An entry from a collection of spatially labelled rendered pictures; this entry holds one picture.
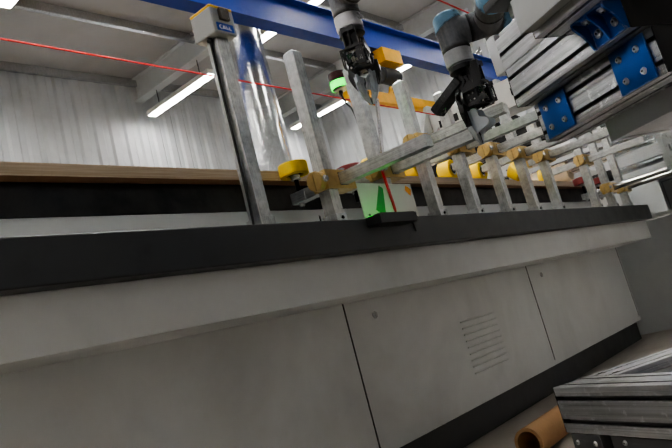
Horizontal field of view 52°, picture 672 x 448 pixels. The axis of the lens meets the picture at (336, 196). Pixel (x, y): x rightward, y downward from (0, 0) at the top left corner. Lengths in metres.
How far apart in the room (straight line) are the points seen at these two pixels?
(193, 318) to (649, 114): 0.96
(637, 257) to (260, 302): 3.24
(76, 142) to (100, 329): 9.05
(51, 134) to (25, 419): 8.80
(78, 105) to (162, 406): 9.11
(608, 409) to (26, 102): 9.28
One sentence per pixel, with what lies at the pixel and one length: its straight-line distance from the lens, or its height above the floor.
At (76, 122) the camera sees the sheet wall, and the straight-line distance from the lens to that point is 10.34.
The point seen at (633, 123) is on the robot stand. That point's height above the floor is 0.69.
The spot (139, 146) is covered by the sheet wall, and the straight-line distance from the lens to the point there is 10.74.
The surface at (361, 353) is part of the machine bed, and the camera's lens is 1.96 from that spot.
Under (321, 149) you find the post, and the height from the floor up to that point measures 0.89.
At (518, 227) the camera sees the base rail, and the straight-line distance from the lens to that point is 2.48.
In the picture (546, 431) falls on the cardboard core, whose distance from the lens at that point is 2.03.
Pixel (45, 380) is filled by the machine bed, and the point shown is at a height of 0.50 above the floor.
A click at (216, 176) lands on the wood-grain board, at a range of 1.69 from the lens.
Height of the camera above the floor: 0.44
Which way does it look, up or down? 11 degrees up
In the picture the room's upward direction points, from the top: 15 degrees counter-clockwise
